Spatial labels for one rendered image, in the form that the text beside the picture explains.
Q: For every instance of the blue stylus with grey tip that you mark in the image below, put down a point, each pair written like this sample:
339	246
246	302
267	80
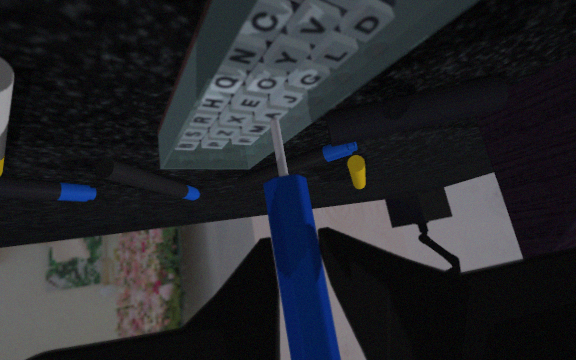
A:
302	282

